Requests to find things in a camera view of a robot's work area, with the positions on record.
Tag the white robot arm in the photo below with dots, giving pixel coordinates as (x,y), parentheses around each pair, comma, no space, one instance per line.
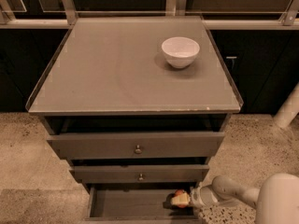
(275,202)

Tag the grey drawer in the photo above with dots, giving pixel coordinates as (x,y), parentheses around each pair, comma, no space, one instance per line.
(129,174)
(96,146)
(147,203)

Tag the white ceramic bowl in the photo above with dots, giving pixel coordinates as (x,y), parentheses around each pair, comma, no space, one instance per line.
(180,51)

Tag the bottom grey drawer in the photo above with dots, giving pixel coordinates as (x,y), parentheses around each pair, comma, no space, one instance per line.
(147,203)

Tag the top drawer metal knob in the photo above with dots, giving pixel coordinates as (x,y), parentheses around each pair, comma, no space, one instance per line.
(138,149)

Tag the red apple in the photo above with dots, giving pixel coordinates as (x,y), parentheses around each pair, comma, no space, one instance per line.
(178,192)

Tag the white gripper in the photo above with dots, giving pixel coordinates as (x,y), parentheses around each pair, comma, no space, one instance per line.
(199,197)

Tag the top grey drawer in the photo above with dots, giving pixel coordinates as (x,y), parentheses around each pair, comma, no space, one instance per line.
(96,146)

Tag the metal railing frame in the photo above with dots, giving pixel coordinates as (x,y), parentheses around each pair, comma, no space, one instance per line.
(286,19)

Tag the middle grey drawer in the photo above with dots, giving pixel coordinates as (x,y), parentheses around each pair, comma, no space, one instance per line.
(129,174)

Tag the grey drawer cabinet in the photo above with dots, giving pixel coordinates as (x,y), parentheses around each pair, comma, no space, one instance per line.
(112,77)

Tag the white cylindrical post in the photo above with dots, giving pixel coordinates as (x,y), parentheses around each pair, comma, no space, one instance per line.
(288,110)

